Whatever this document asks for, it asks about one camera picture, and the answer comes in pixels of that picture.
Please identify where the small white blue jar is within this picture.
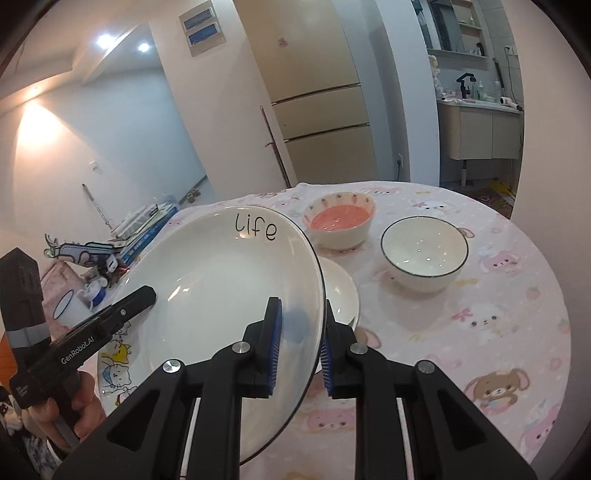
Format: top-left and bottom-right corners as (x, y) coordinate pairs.
(83, 281), (109, 305)

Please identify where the pink strawberry bowl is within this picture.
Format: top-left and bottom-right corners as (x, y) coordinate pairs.
(302, 191), (376, 251)

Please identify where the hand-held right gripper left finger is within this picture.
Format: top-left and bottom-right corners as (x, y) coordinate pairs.
(53, 296), (283, 480)

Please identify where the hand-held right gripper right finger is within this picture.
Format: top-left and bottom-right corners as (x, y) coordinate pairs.
(318, 299), (539, 480)

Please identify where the white plate black rim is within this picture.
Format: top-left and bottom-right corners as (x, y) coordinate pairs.
(318, 256), (361, 329)

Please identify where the white bowl black rim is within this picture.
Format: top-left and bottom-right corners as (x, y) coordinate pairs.
(380, 216), (470, 293)

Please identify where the white mug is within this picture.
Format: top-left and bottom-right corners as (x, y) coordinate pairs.
(52, 290), (93, 330)

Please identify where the person's left hand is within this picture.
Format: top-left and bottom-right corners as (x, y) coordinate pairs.
(21, 370), (108, 457)

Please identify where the bathroom mirror cabinet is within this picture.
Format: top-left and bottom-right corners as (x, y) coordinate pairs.
(422, 0), (490, 70)

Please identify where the white cartoon print plate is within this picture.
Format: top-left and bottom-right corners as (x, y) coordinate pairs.
(97, 205), (326, 467)

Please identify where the wall electrical panel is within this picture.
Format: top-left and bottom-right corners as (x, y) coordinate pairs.
(178, 0), (228, 58)

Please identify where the patterned bathroom rug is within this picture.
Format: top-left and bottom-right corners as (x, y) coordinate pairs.
(475, 182), (514, 217)

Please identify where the stack of books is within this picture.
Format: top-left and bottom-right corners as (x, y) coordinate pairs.
(111, 196), (178, 268)

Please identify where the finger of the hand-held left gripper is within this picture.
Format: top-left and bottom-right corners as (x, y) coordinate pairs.
(93, 285), (157, 334)

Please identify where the beige refrigerator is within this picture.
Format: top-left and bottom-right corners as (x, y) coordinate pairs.
(233, 0), (384, 190)

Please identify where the pink animal print tablecloth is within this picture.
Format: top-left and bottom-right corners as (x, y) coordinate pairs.
(97, 181), (573, 480)

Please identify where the grey pole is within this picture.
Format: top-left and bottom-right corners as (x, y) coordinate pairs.
(82, 184), (112, 232)

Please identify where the beige bathroom vanity cabinet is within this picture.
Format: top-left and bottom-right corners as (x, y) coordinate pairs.
(436, 99), (525, 162)

